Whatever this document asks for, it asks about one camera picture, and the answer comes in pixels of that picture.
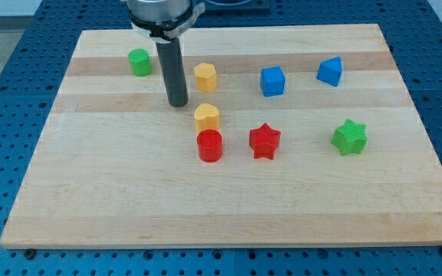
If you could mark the yellow hexagon block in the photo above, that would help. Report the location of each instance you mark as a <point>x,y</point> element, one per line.
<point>205,74</point>

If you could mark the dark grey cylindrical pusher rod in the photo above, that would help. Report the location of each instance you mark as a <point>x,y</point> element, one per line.
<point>171,63</point>

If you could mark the blue triangular prism block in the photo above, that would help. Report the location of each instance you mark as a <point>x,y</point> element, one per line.
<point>330,71</point>

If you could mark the green star block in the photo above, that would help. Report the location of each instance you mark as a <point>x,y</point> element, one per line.
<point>350,138</point>

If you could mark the light wooden board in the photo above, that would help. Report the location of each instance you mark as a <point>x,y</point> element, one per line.
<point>117,167</point>

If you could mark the yellow heart block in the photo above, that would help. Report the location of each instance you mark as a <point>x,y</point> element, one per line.
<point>206,117</point>

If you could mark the red cylinder block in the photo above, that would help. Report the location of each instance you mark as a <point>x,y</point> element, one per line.
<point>209,145</point>

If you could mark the red star block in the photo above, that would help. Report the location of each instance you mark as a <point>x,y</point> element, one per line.
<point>264,141</point>

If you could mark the blue cube block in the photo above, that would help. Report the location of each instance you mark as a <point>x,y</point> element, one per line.
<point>272,81</point>

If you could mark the green cylinder block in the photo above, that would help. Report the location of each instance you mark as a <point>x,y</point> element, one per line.
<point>139,61</point>

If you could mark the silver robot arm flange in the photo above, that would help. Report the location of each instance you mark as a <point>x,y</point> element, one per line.
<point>162,21</point>

